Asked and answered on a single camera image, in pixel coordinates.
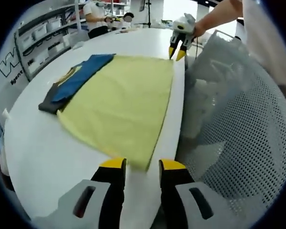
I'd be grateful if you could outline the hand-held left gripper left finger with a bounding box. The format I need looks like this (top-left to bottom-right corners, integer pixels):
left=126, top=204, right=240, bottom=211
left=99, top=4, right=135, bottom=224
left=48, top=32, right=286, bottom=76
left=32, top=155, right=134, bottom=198
left=57, top=156, right=128, bottom=229

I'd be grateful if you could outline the grey metal storage shelf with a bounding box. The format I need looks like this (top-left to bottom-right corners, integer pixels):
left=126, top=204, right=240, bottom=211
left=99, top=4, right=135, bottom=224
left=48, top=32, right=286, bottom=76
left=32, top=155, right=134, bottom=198
left=13, top=0, right=92, bottom=82

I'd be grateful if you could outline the person's white shirt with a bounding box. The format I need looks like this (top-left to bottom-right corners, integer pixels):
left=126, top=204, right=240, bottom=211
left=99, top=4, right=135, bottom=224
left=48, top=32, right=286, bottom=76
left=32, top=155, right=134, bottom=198
left=242, top=0, right=286, bottom=89

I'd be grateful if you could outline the coloured cloth pile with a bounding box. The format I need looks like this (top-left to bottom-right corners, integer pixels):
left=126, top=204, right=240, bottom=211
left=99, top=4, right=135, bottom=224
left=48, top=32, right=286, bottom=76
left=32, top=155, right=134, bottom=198
left=116, top=25, right=144, bottom=34

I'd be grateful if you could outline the white mesh basket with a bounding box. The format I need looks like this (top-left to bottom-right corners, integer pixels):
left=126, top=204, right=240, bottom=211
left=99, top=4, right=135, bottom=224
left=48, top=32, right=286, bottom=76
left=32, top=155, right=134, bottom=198
left=178, top=28, right=286, bottom=216

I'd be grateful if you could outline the clear plastic bag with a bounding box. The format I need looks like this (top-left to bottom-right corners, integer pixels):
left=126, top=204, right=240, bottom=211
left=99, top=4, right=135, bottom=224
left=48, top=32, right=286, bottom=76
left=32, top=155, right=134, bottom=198
left=184, top=30, right=251, bottom=144

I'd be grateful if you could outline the yellow blue grey garment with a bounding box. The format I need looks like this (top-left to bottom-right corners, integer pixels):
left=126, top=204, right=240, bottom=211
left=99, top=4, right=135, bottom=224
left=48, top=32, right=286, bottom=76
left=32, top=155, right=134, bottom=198
left=38, top=54, right=175, bottom=171

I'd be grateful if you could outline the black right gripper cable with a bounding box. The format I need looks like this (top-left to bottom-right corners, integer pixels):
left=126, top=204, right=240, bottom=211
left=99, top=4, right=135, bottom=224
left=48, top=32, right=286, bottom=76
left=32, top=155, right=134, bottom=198
left=193, top=37, right=200, bottom=59

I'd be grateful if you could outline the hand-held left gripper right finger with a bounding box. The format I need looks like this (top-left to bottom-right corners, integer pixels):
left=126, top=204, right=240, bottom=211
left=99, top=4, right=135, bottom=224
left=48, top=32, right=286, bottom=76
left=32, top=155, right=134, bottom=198
left=158, top=158, right=233, bottom=229

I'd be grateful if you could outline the row of white storage bins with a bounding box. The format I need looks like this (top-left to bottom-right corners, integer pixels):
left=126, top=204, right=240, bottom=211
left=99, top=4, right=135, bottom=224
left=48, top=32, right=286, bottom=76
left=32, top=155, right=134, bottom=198
left=20, top=18, right=79, bottom=73

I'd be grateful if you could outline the black tripod stand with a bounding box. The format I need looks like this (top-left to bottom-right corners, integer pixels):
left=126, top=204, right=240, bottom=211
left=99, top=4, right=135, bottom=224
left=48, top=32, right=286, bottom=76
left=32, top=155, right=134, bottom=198
left=139, top=0, right=154, bottom=28

